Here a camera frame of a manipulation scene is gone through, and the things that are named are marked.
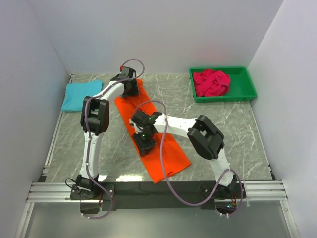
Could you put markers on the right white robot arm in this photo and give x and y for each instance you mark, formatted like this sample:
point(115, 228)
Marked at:
point(206, 138)

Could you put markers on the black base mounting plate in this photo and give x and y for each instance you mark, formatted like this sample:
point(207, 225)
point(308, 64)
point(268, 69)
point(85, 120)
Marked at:
point(147, 195)

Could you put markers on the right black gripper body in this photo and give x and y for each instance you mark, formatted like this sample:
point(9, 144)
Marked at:
point(144, 140)

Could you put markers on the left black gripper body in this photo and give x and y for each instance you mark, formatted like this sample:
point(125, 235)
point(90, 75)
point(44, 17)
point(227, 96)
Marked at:
point(133, 90)

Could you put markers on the folded light blue t shirt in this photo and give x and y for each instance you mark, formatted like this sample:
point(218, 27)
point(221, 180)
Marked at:
point(76, 92)

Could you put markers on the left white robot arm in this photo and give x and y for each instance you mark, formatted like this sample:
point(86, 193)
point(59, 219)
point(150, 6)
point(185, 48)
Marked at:
point(95, 122)

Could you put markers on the aluminium frame rail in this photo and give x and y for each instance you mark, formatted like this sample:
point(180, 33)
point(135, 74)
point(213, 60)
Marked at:
point(57, 192)

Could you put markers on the crumpled pink t shirt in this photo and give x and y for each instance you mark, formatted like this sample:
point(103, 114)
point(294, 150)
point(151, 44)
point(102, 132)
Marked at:
point(211, 83)

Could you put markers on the green plastic bin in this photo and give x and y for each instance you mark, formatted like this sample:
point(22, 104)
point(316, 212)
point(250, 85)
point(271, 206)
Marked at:
point(241, 86)

